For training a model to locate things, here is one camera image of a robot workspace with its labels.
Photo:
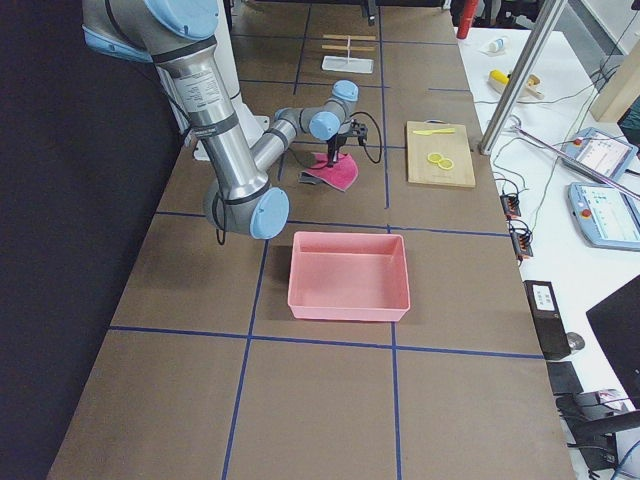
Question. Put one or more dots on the orange connector block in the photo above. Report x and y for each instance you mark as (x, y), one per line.
(511, 205)
(521, 237)

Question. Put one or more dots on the lemon slice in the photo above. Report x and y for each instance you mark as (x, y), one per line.
(434, 157)
(446, 164)

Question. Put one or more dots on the white rack tray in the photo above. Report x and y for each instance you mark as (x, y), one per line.
(347, 64)

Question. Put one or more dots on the aluminium frame post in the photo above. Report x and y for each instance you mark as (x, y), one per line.
(538, 36)

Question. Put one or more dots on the teach pendant near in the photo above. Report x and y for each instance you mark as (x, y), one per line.
(606, 217)

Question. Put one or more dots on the red fire extinguisher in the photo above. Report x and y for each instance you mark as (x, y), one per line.
(466, 18)

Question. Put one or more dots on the white blue bottle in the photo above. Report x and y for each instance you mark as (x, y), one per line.
(498, 46)

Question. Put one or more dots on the orange connector block far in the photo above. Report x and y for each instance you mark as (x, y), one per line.
(511, 205)

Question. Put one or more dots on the teach pendant far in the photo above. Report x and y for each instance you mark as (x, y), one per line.
(600, 151)

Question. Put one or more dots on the pink plastic bin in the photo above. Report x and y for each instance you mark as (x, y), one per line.
(348, 277)

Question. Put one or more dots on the lemon slice near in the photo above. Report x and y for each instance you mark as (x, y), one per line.
(446, 164)

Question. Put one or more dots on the orange connector block near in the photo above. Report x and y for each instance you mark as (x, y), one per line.
(521, 237)

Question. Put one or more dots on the black monitor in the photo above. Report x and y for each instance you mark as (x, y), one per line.
(615, 323)

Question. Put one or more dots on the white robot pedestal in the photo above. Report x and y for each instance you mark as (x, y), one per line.
(252, 126)

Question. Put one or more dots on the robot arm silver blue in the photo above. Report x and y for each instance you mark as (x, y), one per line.
(189, 40)

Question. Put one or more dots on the pink cleaning cloth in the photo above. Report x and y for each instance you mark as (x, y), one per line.
(340, 175)

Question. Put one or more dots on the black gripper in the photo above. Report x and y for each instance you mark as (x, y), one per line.
(371, 9)
(333, 148)

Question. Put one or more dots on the lemon slice far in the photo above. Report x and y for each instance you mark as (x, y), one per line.
(434, 157)

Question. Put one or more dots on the teach pendant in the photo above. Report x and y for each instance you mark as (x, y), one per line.
(600, 151)
(606, 217)

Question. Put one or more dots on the wooden cutting board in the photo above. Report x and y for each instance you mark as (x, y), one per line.
(453, 146)

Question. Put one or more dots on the wooden rack rod back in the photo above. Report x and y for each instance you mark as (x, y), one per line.
(347, 48)

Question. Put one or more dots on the wooden rack rod front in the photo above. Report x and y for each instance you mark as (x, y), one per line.
(349, 37)

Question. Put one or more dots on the black power box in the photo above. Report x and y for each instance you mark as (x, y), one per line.
(547, 320)

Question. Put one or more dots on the yellow plastic knife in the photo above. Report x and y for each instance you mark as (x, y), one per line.
(439, 131)

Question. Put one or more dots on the metal rod tool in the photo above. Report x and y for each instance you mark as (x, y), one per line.
(572, 164)

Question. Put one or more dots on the wooden rack rod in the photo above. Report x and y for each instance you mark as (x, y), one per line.
(347, 48)
(349, 37)

